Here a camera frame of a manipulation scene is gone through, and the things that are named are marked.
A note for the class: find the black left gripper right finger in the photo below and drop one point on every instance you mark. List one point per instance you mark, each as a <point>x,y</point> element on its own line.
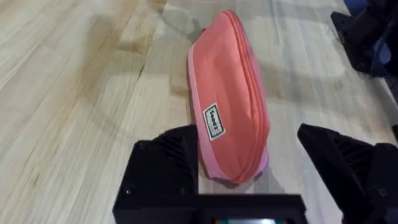
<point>357,174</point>

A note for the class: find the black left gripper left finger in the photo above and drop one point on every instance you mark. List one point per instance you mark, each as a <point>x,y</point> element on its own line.
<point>164,165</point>

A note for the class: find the pink soft zip bag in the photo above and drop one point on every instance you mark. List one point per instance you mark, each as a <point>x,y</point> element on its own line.
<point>230,102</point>

